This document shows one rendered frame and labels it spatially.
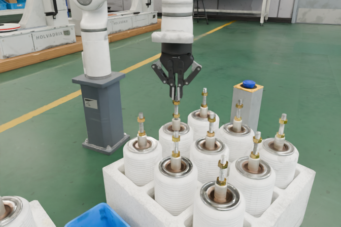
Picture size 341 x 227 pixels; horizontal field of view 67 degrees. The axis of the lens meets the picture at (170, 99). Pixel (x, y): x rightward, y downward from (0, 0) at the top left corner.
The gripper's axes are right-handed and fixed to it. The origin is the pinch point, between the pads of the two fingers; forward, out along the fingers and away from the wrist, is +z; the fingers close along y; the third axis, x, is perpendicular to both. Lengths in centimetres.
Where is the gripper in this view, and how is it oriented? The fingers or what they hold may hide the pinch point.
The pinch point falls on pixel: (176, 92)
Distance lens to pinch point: 67.8
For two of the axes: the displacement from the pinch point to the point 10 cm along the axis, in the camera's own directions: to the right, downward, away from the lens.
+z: 0.0, 9.2, 3.9
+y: -9.8, -0.7, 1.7
